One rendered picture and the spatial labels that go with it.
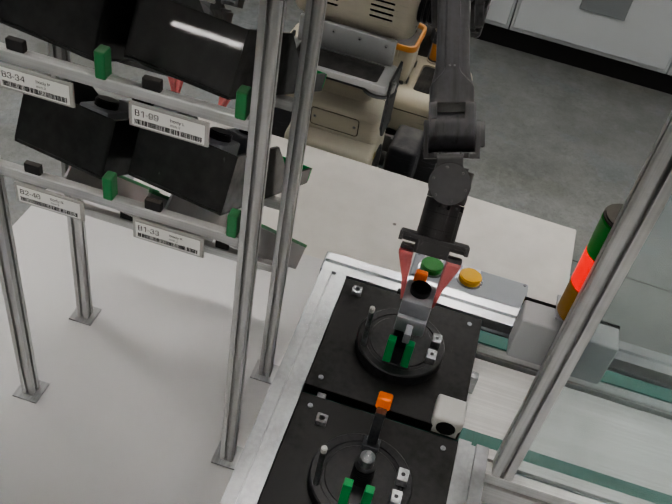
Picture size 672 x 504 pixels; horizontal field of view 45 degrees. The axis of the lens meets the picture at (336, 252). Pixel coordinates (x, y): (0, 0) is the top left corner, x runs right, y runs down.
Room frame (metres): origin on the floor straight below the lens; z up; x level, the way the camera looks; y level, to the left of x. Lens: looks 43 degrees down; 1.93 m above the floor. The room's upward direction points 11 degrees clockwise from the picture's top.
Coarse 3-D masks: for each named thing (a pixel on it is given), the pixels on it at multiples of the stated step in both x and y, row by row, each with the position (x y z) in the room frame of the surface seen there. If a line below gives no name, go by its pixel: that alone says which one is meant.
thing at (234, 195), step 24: (144, 144) 0.75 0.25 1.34; (168, 144) 0.75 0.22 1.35; (192, 144) 0.74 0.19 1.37; (144, 168) 0.74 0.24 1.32; (168, 168) 0.74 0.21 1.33; (192, 168) 0.73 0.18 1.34; (216, 168) 0.73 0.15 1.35; (240, 168) 0.74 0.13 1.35; (168, 192) 0.72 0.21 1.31; (192, 192) 0.72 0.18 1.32; (216, 192) 0.71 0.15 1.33; (240, 192) 0.74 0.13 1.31
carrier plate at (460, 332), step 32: (352, 288) 0.96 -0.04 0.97; (352, 320) 0.89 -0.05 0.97; (448, 320) 0.93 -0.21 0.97; (480, 320) 0.94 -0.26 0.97; (320, 352) 0.81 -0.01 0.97; (352, 352) 0.82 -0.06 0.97; (448, 352) 0.86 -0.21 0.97; (320, 384) 0.75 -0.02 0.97; (352, 384) 0.76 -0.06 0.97; (384, 384) 0.77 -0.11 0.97; (416, 384) 0.78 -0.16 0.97; (448, 384) 0.80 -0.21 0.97; (416, 416) 0.72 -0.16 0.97
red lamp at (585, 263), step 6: (582, 258) 0.70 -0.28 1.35; (588, 258) 0.69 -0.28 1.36; (582, 264) 0.70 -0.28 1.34; (588, 264) 0.69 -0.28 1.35; (576, 270) 0.70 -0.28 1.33; (582, 270) 0.69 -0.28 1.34; (588, 270) 0.69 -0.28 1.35; (576, 276) 0.70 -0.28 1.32; (582, 276) 0.69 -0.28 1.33; (576, 282) 0.69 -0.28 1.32; (582, 282) 0.69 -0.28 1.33; (576, 288) 0.69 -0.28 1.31
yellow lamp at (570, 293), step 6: (570, 282) 0.70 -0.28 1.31; (570, 288) 0.70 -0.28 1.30; (564, 294) 0.70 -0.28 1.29; (570, 294) 0.69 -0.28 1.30; (576, 294) 0.69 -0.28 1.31; (564, 300) 0.70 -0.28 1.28; (570, 300) 0.69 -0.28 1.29; (558, 306) 0.70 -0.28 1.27; (564, 306) 0.69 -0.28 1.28; (570, 306) 0.69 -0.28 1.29; (558, 312) 0.70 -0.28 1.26; (564, 312) 0.69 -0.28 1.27; (564, 318) 0.69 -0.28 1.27
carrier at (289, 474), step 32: (352, 416) 0.70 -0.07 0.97; (288, 448) 0.63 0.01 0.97; (320, 448) 0.63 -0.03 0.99; (352, 448) 0.64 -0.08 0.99; (384, 448) 0.65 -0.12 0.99; (416, 448) 0.67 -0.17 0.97; (448, 448) 0.68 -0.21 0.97; (288, 480) 0.58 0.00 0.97; (320, 480) 0.58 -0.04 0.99; (352, 480) 0.56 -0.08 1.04; (384, 480) 0.60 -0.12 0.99; (416, 480) 0.62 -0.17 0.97; (448, 480) 0.63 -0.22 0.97
